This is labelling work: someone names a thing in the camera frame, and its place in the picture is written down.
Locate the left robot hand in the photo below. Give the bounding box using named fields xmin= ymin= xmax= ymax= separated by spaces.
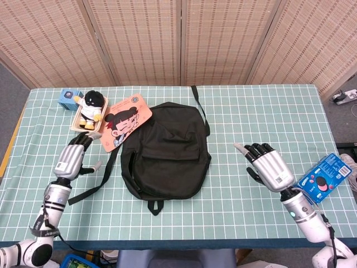
xmin=54 ymin=131 xmax=104 ymax=182

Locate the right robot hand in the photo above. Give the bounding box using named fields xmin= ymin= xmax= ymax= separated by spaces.
xmin=233 ymin=142 xmax=295 ymax=194

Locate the black fabric backpack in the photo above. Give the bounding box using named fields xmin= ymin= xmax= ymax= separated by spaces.
xmin=67 ymin=85 xmax=211 ymax=217

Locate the blue Oreo cookie box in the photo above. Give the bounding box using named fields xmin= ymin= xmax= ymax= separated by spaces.
xmin=296 ymin=152 xmax=353 ymax=203

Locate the black-haired plush doll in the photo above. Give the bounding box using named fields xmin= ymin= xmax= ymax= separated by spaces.
xmin=73 ymin=90 xmax=105 ymax=131

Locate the beige plastic tray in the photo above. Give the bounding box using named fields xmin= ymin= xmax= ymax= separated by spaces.
xmin=70 ymin=95 xmax=109 ymax=133

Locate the small light blue box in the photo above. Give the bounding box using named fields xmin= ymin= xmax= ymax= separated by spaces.
xmin=57 ymin=88 xmax=84 ymax=111

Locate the green checked tablecloth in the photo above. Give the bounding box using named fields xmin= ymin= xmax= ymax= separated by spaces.
xmin=0 ymin=84 xmax=357 ymax=250

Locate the orange cartoon girl card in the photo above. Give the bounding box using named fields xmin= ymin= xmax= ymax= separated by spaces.
xmin=99 ymin=93 xmax=153 ymax=152

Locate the blue plastic crate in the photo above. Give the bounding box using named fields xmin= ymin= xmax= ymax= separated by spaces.
xmin=60 ymin=253 xmax=93 ymax=268

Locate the white power strip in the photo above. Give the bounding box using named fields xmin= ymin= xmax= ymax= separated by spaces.
xmin=331 ymin=88 xmax=357 ymax=106

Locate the grey-blue chair seat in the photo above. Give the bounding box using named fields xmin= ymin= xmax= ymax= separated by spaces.
xmin=116 ymin=247 xmax=238 ymax=268

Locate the woven bamboo folding screen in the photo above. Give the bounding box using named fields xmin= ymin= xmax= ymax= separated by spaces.
xmin=0 ymin=0 xmax=357 ymax=96

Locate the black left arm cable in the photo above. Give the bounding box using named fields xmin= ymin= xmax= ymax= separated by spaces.
xmin=56 ymin=233 xmax=90 ymax=253

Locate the grey right arm cable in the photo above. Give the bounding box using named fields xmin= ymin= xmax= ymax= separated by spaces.
xmin=292 ymin=186 xmax=340 ymax=264

